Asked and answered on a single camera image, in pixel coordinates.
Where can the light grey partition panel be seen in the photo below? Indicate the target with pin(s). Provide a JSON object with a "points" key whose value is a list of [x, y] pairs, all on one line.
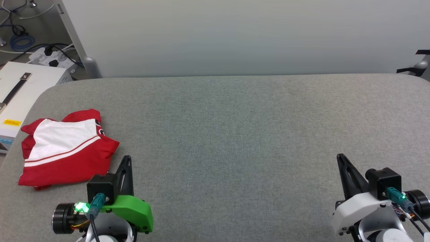
{"points": [[235, 33]]}

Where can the grey partition foot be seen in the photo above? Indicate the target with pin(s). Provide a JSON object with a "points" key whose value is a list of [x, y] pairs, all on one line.
{"points": [[91, 67]]}

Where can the yellow warning label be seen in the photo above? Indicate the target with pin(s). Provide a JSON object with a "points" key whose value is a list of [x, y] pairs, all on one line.
{"points": [[12, 122]]}

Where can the white power strip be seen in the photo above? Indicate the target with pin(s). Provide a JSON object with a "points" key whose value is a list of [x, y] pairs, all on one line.
{"points": [[40, 57]]}

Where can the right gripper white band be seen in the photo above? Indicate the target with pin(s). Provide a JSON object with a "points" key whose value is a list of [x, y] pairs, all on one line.
{"points": [[356, 210]]}

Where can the white metal equipment case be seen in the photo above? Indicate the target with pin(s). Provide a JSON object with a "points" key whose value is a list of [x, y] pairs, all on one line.
{"points": [[37, 87]]}

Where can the grey foot with black tape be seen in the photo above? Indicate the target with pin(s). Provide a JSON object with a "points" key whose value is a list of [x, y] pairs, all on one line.
{"points": [[420, 65]]}

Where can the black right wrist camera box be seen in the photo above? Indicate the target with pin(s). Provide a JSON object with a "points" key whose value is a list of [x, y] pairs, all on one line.
{"points": [[384, 179]]}

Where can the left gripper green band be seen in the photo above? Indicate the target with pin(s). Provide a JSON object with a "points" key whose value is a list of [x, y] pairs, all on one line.
{"points": [[134, 210]]}

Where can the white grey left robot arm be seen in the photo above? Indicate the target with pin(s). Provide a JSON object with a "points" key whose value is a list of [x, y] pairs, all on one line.
{"points": [[111, 232]]}

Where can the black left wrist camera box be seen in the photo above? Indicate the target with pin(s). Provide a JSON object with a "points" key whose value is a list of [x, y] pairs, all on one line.
{"points": [[100, 185]]}

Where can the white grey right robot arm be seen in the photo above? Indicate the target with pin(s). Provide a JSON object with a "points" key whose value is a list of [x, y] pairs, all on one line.
{"points": [[383, 228]]}

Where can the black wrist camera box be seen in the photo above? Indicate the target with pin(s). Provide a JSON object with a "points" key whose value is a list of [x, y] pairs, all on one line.
{"points": [[384, 179], [100, 185]]}

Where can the red and white basketball jersey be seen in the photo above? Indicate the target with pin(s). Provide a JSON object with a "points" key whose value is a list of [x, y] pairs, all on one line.
{"points": [[67, 161]]}

